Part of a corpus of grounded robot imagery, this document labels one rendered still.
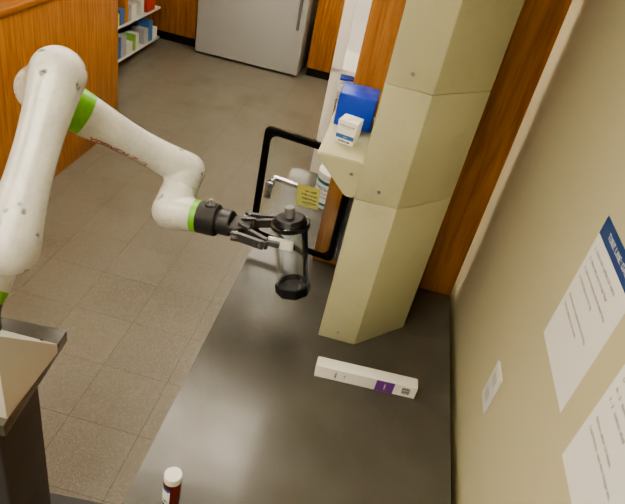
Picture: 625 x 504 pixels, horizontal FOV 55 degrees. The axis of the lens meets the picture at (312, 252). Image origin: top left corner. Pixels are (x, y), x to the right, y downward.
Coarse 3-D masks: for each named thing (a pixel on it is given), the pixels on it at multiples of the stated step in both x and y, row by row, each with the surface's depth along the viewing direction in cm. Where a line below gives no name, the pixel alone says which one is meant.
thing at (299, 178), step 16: (272, 144) 183; (288, 144) 181; (272, 160) 186; (288, 160) 184; (304, 160) 182; (320, 160) 181; (272, 176) 189; (288, 176) 187; (304, 176) 185; (320, 176) 183; (272, 192) 192; (288, 192) 190; (304, 192) 188; (320, 192) 186; (336, 192) 184; (272, 208) 195; (304, 208) 191; (320, 208) 189; (336, 208) 187; (320, 224) 192; (320, 240) 195
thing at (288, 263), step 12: (276, 228) 158; (300, 228) 157; (300, 240) 160; (276, 252) 163; (288, 252) 161; (300, 252) 162; (276, 264) 166; (288, 264) 163; (300, 264) 163; (276, 276) 169; (288, 276) 165; (300, 276) 165; (288, 288) 167; (300, 288) 167
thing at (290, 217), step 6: (288, 210) 158; (294, 210) 159; (276, 216) 161; (282, 216) 161; (288, 216) 159; (294, 216) 160; (300, 216) 160; (276, 222) 159; (282, 222) 158; (288, 222) 157; (294, 222) 157; (300, 222) 158; (306, 222) 160; (282, 228) 157; (288, 228) 157; (294, 228) 157
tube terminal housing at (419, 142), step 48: (384, 96) 134; (432, 96) 132; (480, 96) 141; (384, 144) 140; (432, 144) 141; (384, 192) 146; (432, 192) 153; (384, 240) 154; (432, 240) 166; (336, 288) 165; (384, 288) 166; (336, 336) 174
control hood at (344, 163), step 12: (324, 144) 148; (336, 144) 149; (360, 144) 152; (324, 156) 144; (336, 156) 144; (348, 156) 145; (360, 156) 146; (336, 168) 145; (348, 168) 145; (360, 168) 144; (336, 180) 147; (348, 180) 146; (348, 192) 148
